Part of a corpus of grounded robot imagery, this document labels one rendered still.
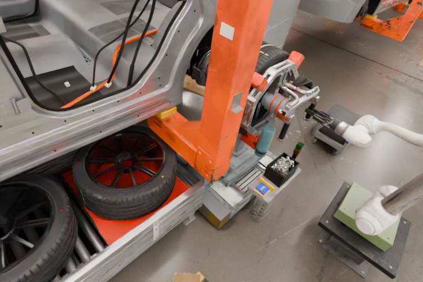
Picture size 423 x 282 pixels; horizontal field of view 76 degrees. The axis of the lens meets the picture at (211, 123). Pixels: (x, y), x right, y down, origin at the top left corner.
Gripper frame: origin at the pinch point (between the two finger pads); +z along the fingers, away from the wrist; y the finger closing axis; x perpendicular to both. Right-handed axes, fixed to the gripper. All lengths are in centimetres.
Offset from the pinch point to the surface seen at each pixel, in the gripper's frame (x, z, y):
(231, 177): -68, 25, -38
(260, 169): -76, 17, -5
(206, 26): 44, 66, -46
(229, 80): 44, 16, -80
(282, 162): -25.8, -6.2, -31.5
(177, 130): -13, 51, -77
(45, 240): -32, 44, -165
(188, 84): -82, 164, 38
